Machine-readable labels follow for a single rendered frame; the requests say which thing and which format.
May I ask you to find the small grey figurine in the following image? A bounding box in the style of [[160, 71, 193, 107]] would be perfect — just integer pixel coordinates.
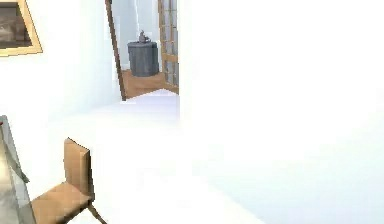
[[138, 29, 152, 44]]

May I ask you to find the wooden framed wall picture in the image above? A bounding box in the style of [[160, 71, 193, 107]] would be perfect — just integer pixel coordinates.
[[0, 0, 44, 58]]

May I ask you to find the light wooden chair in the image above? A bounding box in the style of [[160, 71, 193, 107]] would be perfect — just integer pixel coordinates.
[[30, 137, 108, 224]]

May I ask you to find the grey round bin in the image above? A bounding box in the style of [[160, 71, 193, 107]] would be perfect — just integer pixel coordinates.
[[127, 40, 160, 78]]

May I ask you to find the wooden glass panel door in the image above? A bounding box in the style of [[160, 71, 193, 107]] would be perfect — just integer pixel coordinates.
[[157, 0, 180, 95]]

